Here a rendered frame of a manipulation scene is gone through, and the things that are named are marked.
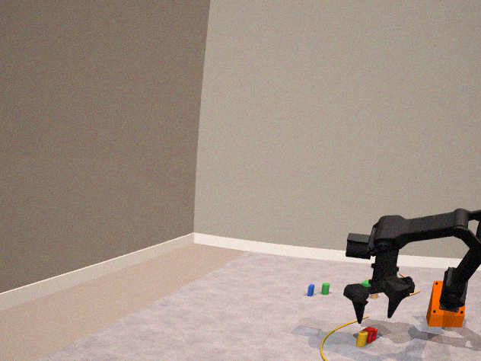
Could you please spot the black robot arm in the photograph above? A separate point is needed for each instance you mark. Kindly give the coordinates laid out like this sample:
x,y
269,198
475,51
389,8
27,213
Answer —
x,y
391,233

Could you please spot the small blue block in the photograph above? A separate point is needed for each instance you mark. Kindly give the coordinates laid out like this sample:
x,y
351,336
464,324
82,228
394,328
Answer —
x,y
310,291

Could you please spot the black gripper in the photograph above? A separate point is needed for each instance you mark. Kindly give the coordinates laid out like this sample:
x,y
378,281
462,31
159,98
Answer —
x,y
359,293

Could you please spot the green cylinder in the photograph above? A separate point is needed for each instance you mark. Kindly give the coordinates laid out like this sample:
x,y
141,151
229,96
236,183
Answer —
x,y
325,288

